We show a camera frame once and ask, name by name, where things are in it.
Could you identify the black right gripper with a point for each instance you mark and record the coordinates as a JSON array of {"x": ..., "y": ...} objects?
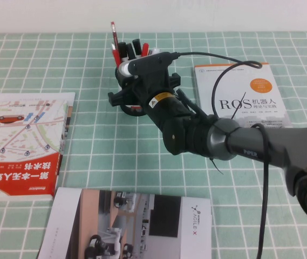
[{"x": 142, "y": 89}]

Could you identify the red gel pen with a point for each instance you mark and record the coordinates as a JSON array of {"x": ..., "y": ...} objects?
[{"x": 116, "y": 58}]

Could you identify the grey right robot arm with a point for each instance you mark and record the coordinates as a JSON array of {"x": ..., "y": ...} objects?
[{"x": 250, "y": 140}]

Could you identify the black pen holder white label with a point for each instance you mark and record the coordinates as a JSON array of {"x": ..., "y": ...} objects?
[{"x": 131, "y": 112}]

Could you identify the red marker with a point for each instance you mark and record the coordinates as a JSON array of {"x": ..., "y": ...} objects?
[{"x": 145, "y": 50}]

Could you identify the black marker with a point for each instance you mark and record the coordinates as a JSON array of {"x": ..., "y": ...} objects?
[
  {"x": 122, "y": 50},
  {"x": 137, "y": 47},
  {"x": 130, "y": 51}
]

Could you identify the white marker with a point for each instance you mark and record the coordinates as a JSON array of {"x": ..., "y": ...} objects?
[{"x": 154, "y": 50}]

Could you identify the tall red pencil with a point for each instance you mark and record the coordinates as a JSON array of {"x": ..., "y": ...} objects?
[{"x": 114, "y": 35}]

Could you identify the green checked tablecloth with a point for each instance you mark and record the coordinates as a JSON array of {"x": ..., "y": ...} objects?
[{"x": 115, "y": 151}]

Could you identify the white ROS book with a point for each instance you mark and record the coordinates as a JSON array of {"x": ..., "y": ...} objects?
[{"x": 228, "y": 81}]

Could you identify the black zip tie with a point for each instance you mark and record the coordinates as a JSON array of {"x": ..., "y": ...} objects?
[{"x": 218, "y": 167}]

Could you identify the red and white map book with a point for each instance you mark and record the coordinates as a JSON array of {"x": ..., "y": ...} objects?
[{"x": 21, "y": 140}]

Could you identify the white AgileX brochure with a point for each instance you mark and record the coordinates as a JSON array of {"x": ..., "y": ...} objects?
[{"x": 131, "y": 226}]

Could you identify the dark grey wrist camera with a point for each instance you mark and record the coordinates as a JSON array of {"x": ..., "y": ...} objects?
[{"x": 150, "y": 63}]

